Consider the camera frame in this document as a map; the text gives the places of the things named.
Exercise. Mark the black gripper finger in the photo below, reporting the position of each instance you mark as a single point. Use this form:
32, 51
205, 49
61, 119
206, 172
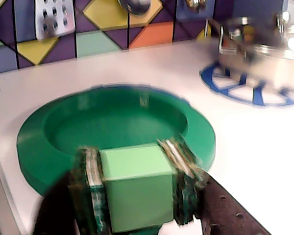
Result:
80, 195
210, 203

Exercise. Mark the light green cube lid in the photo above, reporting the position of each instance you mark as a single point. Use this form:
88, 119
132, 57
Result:
137, 186

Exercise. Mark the dark green round bowl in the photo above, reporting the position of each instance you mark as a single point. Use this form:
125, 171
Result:
112, 117

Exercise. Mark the colourful geometric tile backsplash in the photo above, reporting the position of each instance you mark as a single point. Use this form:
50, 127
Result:
95, 41

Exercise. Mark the shiny steel pot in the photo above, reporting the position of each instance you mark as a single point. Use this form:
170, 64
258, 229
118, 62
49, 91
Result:
272, 51

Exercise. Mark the steel slotted spatula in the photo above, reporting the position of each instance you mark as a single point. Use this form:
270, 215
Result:
55, 17

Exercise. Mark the steel ladle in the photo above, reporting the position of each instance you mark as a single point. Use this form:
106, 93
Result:
136, 6

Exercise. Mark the steel hanging utensil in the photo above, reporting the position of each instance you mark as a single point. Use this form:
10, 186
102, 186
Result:
196, 4

